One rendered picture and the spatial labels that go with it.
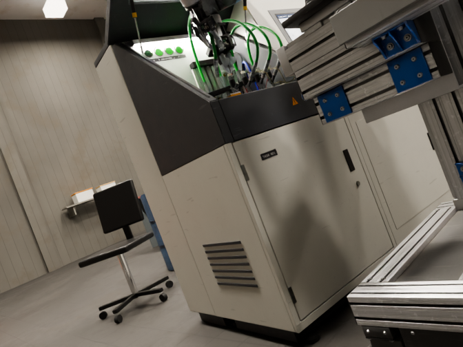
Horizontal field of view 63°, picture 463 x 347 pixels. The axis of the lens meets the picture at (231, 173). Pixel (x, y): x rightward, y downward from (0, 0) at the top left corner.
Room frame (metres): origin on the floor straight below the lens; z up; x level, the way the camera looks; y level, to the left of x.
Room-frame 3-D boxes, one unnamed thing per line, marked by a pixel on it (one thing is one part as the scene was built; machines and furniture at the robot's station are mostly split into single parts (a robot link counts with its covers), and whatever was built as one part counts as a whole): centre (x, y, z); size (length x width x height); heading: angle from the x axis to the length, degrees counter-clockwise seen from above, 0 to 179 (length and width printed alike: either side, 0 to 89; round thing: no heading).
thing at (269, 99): (1.56, -0.29, 0.87); 0.62 x 0.04 x 0.16; 125
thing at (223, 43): (1.69, -0.17, 1.26); 0.09 x 0.08 x 0.12; 35
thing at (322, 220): (1.54, -0.30, 0.44); 0.65 x 0.02 x 0.68; 125
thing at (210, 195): (1.77, -0.14, 0.39); 0.70 x 0.58 x 0.79; 125
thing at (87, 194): (9.69, 3.75, 1.45); 0.47 x 0.40 x 0.26; 132
